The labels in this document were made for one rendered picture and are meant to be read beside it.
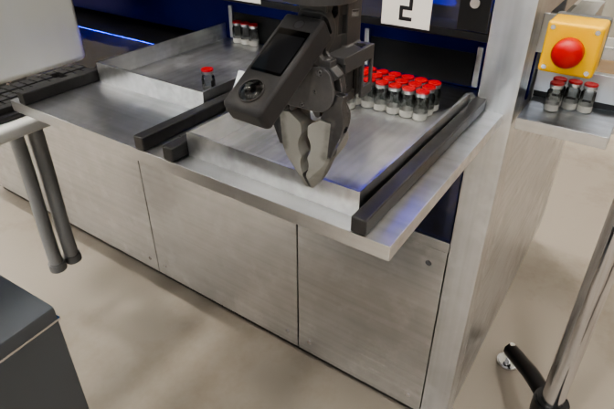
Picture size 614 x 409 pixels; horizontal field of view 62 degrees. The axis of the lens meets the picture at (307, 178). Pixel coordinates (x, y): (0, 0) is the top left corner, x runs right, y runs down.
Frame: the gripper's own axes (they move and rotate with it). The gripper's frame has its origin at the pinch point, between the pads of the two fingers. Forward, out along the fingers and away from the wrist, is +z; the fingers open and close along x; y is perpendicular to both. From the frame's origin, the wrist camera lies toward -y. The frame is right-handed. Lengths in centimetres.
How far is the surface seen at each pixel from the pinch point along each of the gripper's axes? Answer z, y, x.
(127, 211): 63, 39, 94
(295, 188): 2.8, 1.4, 2.5
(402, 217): 3.9, 4.3, -9.8
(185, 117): 1.8, 7.1, 26.1
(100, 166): 50, 39, 103
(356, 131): 3.6, 20.3, 4.9
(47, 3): -3, 27, 89
